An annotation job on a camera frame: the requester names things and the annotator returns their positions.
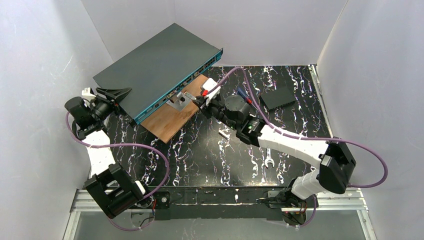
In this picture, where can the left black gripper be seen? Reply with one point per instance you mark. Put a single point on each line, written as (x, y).
(108, 102)

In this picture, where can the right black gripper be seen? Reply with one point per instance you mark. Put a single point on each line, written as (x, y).
(205, 104)

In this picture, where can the silver SFP plug module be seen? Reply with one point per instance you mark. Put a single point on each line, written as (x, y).
(190, 96)
(224, 134)

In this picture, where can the dark teal network switch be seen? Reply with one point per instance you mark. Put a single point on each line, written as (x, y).
(158, 69)

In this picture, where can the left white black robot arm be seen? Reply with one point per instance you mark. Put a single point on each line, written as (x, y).
(110, 186)

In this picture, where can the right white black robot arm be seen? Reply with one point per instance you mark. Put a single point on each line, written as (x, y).
(332, 159)

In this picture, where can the blue red screwdriver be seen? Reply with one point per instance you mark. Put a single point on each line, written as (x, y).
(241, 92)

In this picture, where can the wooden base board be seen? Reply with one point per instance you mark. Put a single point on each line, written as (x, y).
(165, 121)

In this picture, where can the small black box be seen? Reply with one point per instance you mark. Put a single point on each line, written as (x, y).
(280, 97)

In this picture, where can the silver open-end wrench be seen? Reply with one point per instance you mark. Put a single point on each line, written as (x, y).
(269, 162)

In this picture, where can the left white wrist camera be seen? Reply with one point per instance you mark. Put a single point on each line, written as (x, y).
(88, 93)

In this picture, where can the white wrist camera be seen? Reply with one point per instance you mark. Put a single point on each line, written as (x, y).
(209, 91)
(88, 93)

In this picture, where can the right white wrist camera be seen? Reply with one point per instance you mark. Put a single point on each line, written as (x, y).
(209, 91)

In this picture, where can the silver metal mount bracket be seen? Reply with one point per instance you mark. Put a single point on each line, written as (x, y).
(179, 101)

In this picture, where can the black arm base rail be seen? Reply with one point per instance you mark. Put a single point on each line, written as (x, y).
(216, 202)

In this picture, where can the aluminium frame rail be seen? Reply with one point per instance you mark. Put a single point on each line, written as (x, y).
(327, 216)

